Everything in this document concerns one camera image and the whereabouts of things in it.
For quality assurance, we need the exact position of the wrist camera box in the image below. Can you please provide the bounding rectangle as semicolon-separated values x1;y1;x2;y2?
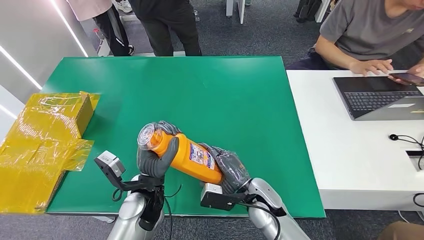
93;150;133;193
200;182;248;212

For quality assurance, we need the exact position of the white furniture leg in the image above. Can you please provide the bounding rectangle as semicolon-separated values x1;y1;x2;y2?
225;0;245;25

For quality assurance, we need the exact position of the white stand with red mark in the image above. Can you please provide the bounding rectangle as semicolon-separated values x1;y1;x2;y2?
93;28;111;58

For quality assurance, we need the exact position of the dark grey laptop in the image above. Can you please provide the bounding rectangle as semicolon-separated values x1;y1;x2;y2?
332;76;424;121

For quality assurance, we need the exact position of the orange plastic bottle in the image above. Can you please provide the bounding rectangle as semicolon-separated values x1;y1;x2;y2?
137;122;224;185

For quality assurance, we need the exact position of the person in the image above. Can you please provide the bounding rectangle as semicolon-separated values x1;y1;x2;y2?
66;0;135;57
128;0;202;57
286;0;424;87

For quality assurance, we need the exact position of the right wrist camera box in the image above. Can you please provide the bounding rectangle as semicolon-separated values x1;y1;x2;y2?
200;182;248;212

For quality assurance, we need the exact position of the yellow taped cardboard box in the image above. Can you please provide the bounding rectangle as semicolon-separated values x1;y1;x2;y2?
0;91;101;215

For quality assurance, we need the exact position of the person's right hand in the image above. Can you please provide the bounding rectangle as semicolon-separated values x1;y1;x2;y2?
349;58;394;77

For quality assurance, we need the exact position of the green table mat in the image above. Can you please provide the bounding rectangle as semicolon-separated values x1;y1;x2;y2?
41;55;326;219

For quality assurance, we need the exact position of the black cable with round puck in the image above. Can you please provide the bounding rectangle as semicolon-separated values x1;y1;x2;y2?
388;133;424;170

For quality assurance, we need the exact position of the white desk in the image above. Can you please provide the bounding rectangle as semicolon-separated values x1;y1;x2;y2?
286;69;424;211

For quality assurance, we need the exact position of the white stand base bar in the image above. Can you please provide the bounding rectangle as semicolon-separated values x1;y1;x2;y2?
135;50;186;58

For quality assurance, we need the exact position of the person's left hand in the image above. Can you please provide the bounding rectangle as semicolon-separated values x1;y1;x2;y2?
387;64;424;85

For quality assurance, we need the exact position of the brown rounded object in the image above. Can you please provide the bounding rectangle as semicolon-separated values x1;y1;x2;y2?
377;220;424;240

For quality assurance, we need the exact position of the dark smartphone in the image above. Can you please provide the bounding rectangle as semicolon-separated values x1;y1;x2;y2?
390;72;424;88

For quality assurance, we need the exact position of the white floor cable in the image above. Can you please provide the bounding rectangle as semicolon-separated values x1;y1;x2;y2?
397;210;424;223

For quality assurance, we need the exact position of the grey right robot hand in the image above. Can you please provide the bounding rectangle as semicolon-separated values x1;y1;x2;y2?
198;143;252;195

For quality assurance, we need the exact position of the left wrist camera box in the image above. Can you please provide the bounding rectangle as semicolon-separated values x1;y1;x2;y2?
93;150;133;193

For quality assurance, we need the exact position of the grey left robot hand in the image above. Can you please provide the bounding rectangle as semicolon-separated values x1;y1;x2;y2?
136;120;182;180

